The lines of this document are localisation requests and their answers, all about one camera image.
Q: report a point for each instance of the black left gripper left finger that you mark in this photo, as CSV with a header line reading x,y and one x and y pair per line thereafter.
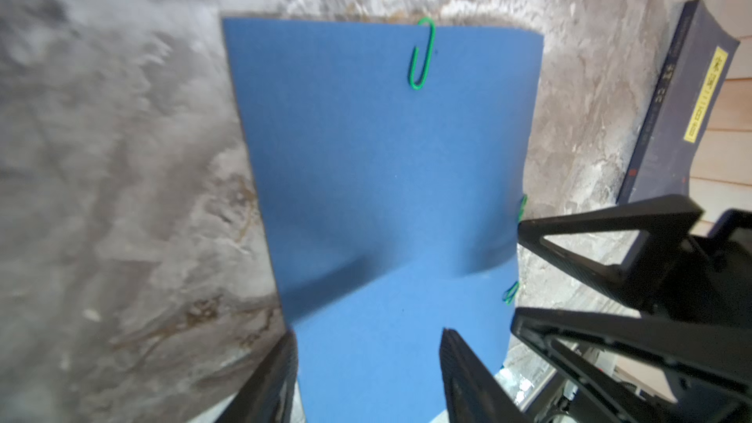
x,y
268,395

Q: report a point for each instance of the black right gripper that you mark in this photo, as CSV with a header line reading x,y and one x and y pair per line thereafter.
x,y
643,256

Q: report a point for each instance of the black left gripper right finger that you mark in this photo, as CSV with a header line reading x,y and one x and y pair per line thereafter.
x,y
472,394

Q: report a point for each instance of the green paperclip side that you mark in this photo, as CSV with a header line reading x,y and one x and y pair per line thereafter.
x,y
510,294
522,207

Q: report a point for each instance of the blue paper document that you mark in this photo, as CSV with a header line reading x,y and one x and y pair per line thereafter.
x,y
390,214

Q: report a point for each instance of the green paperclip top edge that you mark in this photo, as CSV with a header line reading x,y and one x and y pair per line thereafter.
x,y
421,60

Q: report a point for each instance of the dark navy book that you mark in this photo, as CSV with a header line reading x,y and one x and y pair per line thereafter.
x,y
694,70

